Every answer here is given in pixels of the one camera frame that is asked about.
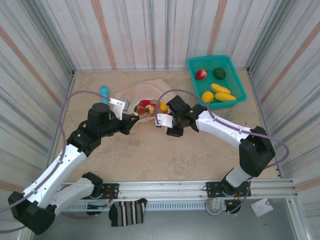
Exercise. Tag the light green fake mango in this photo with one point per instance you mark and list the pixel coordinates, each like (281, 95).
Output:
(135, 109)

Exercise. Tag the orange-red fake fruit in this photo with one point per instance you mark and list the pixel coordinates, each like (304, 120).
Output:
(141, 111)

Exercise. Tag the yellow fake mango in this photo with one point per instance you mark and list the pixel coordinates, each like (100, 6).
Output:
(163, 107)
(225, 97)
(220, 88)

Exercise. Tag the red fake peach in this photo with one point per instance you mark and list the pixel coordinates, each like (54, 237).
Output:
(150, 109)

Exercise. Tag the orange-print plastic bag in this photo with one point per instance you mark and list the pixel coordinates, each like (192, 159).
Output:
(150, 86)

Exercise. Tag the teal plastic basket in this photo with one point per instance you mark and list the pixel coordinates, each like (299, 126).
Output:
(217, 60)

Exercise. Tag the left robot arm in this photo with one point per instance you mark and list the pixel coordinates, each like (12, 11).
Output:
(62, 162)

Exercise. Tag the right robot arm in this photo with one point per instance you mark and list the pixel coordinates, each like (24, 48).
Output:
(220, 125)

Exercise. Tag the yellow-orange fake mango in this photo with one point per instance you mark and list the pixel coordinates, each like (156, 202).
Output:
(207, 97)

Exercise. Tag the red fake apple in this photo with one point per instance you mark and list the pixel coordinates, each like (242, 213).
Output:
(201, 74)

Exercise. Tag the dark green fake avocado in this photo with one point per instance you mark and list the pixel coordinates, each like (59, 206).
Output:
(219, 73)

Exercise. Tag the round white device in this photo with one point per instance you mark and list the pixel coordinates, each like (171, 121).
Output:
(213, 207)

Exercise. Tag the black striped sock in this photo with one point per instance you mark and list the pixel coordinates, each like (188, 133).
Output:
(127, 212)

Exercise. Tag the white card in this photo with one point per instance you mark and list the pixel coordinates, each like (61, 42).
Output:
(261, 207)

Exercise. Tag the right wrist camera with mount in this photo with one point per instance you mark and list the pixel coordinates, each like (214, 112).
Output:
(165, 120)

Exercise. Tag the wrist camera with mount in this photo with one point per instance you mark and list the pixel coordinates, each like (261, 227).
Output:
(117, 102)
(165, 120)

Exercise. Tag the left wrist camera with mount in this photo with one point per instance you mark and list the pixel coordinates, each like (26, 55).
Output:
(117, 102)

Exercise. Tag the aluminium mounting rail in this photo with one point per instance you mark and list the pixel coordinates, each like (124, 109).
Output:
(162, 187)

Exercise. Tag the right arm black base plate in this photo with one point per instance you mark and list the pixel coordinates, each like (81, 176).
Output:
(212, 188)

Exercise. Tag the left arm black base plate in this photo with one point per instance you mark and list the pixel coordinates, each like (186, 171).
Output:
(111, 190)

